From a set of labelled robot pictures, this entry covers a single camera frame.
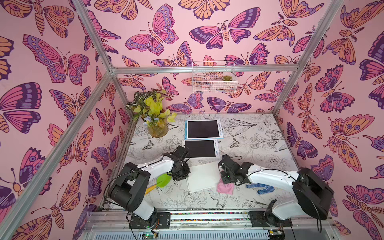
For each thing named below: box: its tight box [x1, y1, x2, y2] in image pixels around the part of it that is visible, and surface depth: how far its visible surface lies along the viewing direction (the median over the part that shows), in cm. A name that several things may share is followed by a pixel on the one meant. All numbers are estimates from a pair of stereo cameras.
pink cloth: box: [216, 177, 235, 195], surface depth 84 cm
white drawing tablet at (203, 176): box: [186, 162, 221, 194], surface depth 88 cm
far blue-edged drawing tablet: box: [184, 119, 224, 140], surface depth 114 cm
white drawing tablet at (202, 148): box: [184, 139, 220, 159], surface depth 105 cm
